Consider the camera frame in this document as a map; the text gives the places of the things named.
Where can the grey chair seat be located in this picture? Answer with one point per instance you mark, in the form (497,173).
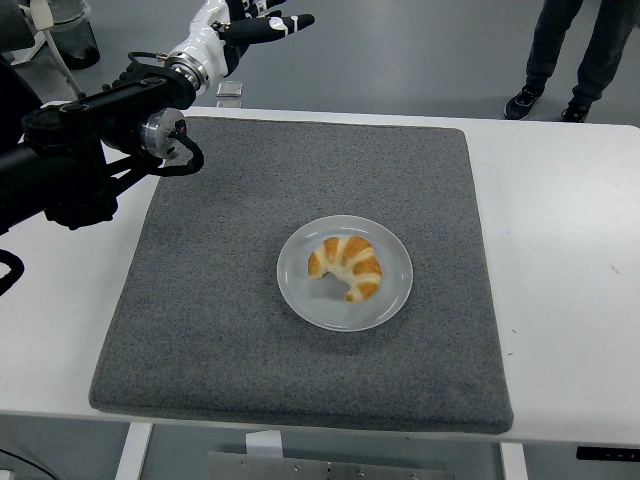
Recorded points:
(12,25)

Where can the black table control panel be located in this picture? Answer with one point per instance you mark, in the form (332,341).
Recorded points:
(607,453)

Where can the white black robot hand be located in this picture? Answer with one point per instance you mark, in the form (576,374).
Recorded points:
(210,40)

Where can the white chair base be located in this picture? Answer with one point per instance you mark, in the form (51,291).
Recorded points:
(41,12)

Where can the white table leg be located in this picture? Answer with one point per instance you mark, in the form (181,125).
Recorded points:
(132,455)
(514,465)

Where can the metal floor socket box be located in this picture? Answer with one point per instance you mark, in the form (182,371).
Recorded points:
(230,88)
(229,104)

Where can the black trash bin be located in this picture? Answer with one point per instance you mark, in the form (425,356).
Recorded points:
(80,45)

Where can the grey felt mat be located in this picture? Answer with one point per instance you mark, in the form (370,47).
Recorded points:
(250,350)

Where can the golden croissant bread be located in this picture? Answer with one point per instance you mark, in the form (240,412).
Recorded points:
(360,260)

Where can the round grey plate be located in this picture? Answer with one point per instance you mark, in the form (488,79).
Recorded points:
(320,310)

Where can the person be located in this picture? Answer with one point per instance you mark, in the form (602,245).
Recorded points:
(555,40)

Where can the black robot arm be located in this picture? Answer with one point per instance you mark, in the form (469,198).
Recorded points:
(75,125)

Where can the grey metal plate with screws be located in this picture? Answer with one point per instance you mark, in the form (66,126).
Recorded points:
(320,470)

